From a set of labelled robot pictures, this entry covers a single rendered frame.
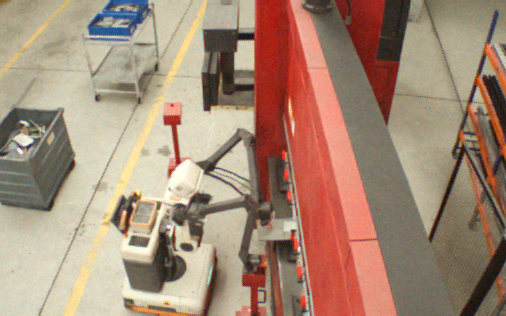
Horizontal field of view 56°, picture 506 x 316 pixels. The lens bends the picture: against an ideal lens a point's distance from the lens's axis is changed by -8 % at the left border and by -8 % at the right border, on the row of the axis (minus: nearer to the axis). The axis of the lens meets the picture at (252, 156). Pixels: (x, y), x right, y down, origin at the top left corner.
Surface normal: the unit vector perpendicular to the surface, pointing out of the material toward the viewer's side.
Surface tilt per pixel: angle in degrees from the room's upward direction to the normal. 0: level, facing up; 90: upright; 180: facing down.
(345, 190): 0
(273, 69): 90
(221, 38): 90
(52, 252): 0
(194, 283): 0
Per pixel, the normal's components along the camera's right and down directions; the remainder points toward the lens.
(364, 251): 0.00, -0.75
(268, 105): 0.05, 0.66
